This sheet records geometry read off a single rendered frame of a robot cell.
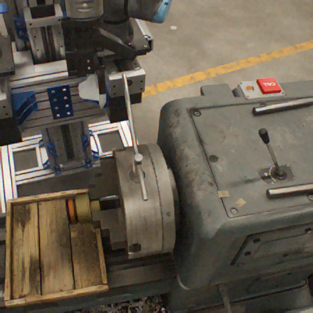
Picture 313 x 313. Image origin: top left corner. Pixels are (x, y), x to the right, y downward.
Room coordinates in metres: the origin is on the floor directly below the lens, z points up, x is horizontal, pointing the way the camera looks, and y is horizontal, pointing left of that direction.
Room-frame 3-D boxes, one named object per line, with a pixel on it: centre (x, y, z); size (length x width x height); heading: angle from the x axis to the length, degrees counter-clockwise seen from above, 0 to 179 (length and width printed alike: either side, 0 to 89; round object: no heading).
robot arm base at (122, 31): (1.20, 0.21, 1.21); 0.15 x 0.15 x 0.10
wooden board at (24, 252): (0.46, 0.30, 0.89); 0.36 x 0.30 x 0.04; 17
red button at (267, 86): (0.88, -0.32, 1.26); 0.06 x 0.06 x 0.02; 17
